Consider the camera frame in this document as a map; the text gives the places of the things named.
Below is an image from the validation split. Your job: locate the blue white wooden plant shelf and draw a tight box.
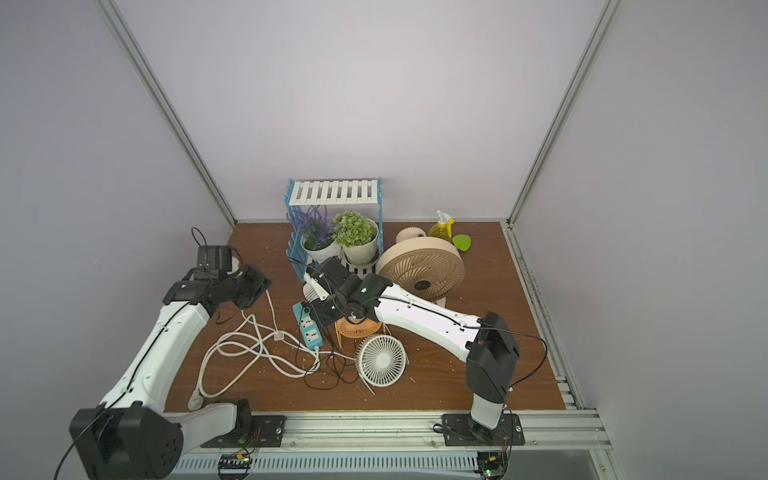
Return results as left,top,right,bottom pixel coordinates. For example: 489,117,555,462
284,177,384,273

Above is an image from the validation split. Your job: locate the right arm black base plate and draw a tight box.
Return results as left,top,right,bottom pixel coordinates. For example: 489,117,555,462
432,412,526,447

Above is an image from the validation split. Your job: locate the yellow spray bottle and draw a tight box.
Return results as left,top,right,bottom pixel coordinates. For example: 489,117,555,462
427,210,455,242

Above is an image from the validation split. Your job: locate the white round tilting desk fan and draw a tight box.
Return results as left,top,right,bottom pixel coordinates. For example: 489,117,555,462
302,273,329,302

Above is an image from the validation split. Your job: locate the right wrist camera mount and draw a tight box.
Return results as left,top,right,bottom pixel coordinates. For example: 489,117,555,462
306,257,353,294

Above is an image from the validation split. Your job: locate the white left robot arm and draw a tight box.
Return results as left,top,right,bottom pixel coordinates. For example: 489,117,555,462
69,264,272,479

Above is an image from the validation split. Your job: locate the aluminium front rail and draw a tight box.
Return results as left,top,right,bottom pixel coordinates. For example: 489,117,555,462
171,410,624,479

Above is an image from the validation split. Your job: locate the black thin fan cable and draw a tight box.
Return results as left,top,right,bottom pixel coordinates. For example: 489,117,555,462
190,226,549,397

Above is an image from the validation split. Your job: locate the green round small object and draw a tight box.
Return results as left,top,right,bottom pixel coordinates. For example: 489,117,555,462
452,234,472,252

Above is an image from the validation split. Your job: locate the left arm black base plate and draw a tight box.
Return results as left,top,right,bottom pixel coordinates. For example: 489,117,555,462
202,414,287,449

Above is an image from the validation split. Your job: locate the white pot green plant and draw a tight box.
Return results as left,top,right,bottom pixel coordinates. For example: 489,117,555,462
333,210,379,265

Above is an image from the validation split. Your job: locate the small white desk fan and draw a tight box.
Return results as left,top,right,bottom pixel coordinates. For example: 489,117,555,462
355,334,409,395

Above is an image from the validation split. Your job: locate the orange ribbed desk fan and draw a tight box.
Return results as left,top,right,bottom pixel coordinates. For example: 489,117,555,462
334,318,383,347

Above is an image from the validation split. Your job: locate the white power cable with plug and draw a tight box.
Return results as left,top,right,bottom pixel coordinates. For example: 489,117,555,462
187,287,322,412

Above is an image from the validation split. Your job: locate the teal white power strip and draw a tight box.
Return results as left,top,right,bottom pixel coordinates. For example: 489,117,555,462
292,302,324,351

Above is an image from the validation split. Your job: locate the white pot purple lavender plant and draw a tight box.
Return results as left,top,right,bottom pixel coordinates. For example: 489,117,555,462
288,205,341,264

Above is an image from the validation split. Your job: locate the beige round humidifier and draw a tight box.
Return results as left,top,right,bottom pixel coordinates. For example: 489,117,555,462
395,226,427,243

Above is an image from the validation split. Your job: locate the large beige desk fan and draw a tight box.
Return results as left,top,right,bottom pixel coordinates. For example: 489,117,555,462
375,236,466,307

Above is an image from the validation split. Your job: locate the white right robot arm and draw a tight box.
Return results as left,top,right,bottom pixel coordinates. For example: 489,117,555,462
305,273,521,433

